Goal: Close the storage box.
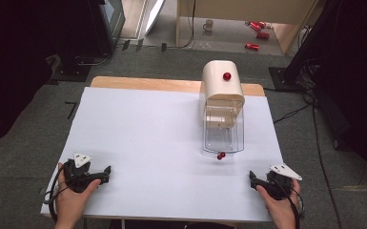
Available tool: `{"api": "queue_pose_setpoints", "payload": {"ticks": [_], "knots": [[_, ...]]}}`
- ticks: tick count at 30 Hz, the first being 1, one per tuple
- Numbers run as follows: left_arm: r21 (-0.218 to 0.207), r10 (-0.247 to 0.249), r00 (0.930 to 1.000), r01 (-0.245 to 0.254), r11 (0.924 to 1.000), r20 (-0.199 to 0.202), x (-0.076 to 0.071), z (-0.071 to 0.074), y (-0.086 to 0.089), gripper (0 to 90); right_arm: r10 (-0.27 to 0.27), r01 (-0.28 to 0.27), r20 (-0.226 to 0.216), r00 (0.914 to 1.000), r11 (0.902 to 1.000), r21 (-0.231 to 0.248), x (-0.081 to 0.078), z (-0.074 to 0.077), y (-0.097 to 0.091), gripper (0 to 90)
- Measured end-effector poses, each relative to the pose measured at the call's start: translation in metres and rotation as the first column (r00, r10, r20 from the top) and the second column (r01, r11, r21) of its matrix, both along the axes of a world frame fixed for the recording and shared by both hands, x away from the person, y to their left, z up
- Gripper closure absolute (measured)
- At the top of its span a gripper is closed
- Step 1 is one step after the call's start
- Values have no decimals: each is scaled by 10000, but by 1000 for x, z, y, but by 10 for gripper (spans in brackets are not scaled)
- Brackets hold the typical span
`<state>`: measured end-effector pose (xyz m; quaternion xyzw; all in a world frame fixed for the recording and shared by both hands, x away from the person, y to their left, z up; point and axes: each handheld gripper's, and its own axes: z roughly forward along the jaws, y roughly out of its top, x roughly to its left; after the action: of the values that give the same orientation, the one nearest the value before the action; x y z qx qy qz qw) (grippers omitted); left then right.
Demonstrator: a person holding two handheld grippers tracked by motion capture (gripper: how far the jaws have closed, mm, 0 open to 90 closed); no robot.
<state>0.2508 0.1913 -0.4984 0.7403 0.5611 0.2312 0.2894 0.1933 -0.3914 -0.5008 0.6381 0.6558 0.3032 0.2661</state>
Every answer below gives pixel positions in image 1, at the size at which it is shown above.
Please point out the white table sheet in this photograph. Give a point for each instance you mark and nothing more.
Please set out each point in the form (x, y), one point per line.
(159, 149)

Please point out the person's dark clothing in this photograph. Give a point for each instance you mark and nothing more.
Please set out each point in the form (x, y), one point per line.
(171, 225)

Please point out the clear plastic drawer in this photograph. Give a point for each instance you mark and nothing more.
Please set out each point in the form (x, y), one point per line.
(223, 136)

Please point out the cream dispenser with red knob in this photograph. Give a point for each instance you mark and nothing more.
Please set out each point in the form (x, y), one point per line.
(220, 84)

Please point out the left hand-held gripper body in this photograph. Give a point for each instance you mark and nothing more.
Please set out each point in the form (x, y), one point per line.
(76, 178)

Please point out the person's left hand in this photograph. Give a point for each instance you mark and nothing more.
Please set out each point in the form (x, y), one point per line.
(71, 206)

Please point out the person's right hand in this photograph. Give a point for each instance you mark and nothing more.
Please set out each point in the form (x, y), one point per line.
(281, 211)

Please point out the white leaning board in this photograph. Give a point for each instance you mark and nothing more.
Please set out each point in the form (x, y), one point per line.
(154, 16)

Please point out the small red ball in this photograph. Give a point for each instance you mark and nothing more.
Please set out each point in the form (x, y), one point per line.
(219, 157)
(222, 154)

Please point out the black metal stand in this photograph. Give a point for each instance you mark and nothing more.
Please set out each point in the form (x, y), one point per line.
(298, 63)

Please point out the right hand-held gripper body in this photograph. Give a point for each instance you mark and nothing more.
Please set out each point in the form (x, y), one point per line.
(279, 187)

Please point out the beige mug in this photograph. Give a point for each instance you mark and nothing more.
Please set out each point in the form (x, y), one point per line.
(208, 25)

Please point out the light wooden desk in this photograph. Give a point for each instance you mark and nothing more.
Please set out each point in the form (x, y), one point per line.
(235, 9)

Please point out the red can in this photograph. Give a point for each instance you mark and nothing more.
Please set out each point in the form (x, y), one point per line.
(256, 25)
(262, 35)
(251, 46)

